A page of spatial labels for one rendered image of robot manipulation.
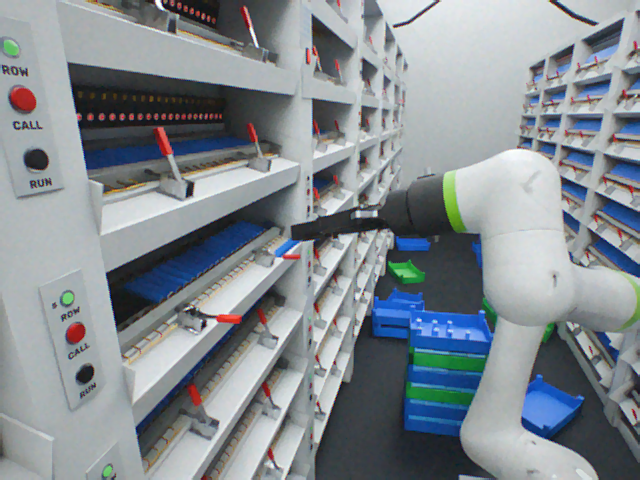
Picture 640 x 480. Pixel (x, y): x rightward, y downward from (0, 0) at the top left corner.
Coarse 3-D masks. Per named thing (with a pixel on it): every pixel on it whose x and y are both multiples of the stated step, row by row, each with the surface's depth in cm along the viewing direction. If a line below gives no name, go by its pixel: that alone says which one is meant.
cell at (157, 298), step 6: (126, 288) 59; (132, 288) 59; (138, 288) 59; (144, 288) 59; (132, 294) 59; (138, 294) 59; (144, 294) 58; (150, 294) 58; (156, 294) 59; (144, 300) 59; (150, 300) 58; (156, 300) 58
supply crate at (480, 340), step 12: (420, 312) 166; (432, 312) 165; (480, 312) 160; (444, 324) 165; (456, 324) 165; (468, 324) 164; (480, 324) 161; (420, 336) 148; (432, 336) 147; (444, 336) 156; (456, 336) 156; (480, 336) 156; (492, 336) 142; (432, 348) 148; (444, 348) 148; (456, 348) 147; (468, 348) 146; (480, 348) 145
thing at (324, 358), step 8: (344, 312) 180; (352, 312) 179; (336, 320) 174; (344, 320) 177; (336, 328) 163; (344, 328) 171; (328, 336) 161; (336, 336) 163; (328, 344) 157; (336, 344) 159; (320, 352) 151; (328, 352) 152; (336, 352) 154; (320, 360) 147; (328, 360) 148; (320, 368) 139; (328, 368) 144; (320, 376) 138; (320, 384) 135; (320, 392) 137
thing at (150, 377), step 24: (240, 216) 100; (264, 216) 98; (288, 264) 92; (120, 288) 61; (240, 288) 71; (264, 288) 79; (216, 312) 62; (240, 312) 69; (168, 336) 54; (192, 336) 55; (216, 336) 61; (144, 360) 49; (168, 360) 50; (192, 360) 55; (144, 384) 46; (168, 384) 50; (144, 408) 46
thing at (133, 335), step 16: (256, 240) 86; (272, 240) 92; (240, 256) 77; (208, 272) 68; (224, 272) 71; (240, 272) 74; (192, 288) 62; (208, 288) 66; (176, 304) 57; (144, 320) 52; (160, 320) 54; (128, 336) 49; (144, 336) 51
